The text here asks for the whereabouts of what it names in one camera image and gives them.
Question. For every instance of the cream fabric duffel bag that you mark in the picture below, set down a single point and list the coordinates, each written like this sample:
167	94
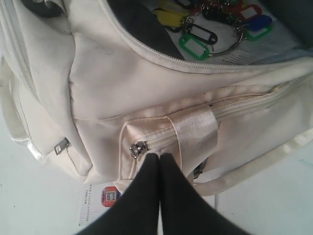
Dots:
94	86

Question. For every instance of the white paper hang tag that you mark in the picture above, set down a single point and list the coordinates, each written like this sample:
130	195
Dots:
96	200

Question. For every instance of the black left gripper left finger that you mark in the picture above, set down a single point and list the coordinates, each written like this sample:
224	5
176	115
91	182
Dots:
137	211

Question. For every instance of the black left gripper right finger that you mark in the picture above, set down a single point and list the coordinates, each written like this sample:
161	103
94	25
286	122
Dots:
183	210

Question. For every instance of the white printed paper sheet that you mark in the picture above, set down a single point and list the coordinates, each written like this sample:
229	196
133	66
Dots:
279	40

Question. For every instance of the colourful key tag bunch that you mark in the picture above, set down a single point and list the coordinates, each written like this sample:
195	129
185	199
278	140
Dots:
203	29

